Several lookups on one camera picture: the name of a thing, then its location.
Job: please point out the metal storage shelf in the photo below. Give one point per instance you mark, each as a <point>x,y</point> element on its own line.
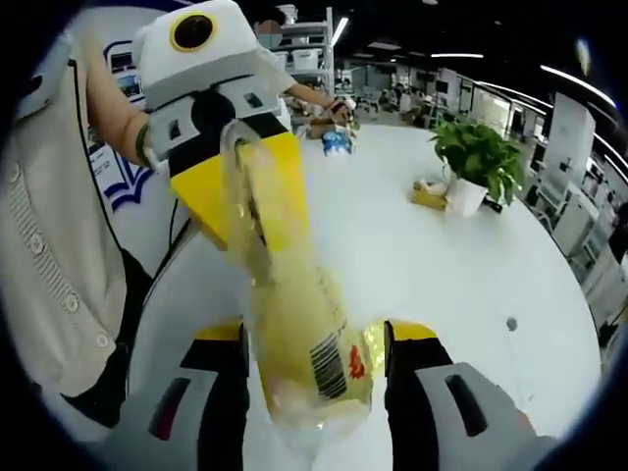
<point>314,44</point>

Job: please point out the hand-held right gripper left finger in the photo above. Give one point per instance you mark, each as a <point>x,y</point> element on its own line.
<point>216,407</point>

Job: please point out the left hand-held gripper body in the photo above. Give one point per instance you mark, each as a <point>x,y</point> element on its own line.
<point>225,54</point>

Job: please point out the small black object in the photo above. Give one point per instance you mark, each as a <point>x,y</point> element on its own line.
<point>493,203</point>

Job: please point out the yellow tissue box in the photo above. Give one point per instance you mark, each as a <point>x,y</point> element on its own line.
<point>428,197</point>

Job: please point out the yellow rectangular silicone block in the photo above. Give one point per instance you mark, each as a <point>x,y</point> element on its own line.
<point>299,304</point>

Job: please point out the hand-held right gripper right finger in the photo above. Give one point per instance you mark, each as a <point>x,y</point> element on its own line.
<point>412,417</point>

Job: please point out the person in beige cardigan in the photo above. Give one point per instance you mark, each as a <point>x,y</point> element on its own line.
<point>49,235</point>

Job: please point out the green potted plant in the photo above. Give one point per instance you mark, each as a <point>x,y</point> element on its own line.
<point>478,152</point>

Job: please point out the ceiling light strip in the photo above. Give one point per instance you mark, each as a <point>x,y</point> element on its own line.
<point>579,83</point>

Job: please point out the grey worn device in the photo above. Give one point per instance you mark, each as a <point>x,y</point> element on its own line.
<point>46,78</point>

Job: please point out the round table grommet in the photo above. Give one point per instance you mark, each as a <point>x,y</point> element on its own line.
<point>511,324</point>

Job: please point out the blue white packet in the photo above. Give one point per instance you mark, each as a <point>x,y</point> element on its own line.
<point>338,143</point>

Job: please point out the brown cardboard box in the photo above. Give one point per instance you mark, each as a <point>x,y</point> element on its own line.
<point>321,127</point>

